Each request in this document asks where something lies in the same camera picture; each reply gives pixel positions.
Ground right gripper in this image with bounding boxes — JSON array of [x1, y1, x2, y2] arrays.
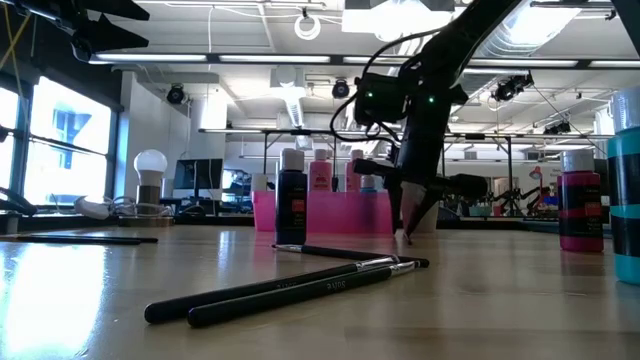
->
[[352, 92, 489, 245]]

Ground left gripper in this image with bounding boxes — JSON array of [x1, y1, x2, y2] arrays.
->
[[64, 0, 150, 64]]

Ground large pink paint bottle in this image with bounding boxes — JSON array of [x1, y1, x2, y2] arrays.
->
[[308, 148, 334, 193], [344, 148, 369, 194]]

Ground small magenta paint bottle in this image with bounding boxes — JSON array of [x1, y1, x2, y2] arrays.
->
[[557, 149, 605, 254]]

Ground small dark purple paint bottle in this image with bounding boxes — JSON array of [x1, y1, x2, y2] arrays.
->
[[274, 148, 309, 246]]

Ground small light blue paint bottle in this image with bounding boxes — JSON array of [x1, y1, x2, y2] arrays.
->
[[607, 87, 640, 287]]

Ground beige paper cup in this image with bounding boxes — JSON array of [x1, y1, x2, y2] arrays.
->
[[399, 180, 442, 235]]

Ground pink plastic tray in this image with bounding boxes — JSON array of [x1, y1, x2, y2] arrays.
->
[[251, 189, 396, 235]]

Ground black paintbrush silver ferrule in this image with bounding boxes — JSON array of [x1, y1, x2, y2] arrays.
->
[[272, 243, 431, 269], [187, 259, 421, 330]]

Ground black tripod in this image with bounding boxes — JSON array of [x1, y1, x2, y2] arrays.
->
[[492, 182, 537, 217]]

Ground red desk lamp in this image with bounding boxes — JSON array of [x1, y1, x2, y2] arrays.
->
[[528, 165, 546, 201]]

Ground large black-framed window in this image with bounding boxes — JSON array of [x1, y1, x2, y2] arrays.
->
[[0, 74, 121, 211]]

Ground overhead LED light bar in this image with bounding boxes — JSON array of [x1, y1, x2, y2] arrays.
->
[[82, 51, 640, 70]]

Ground black computer monitor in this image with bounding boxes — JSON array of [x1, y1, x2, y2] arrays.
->
[[173, 158, 225, 190]]

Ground brush pair bottom centre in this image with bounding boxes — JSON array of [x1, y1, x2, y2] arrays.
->
[[143, 254, 401, 325]]

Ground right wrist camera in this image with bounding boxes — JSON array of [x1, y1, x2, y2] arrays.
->
[[353, 73, 407, 126]]

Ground black background rig frame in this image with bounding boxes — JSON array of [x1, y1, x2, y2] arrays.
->
[[199, 128, 616, 216]]

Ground black ceiling-mounted camera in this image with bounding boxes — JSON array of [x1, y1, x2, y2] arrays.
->
[[492, 71, 535, 104]]

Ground white coiled cable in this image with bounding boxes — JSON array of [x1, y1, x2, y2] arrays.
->
[[293, 13, 322, 42]]

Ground white cable with plug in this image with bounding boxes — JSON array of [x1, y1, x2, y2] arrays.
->
[[73, 194, 174, 221]]

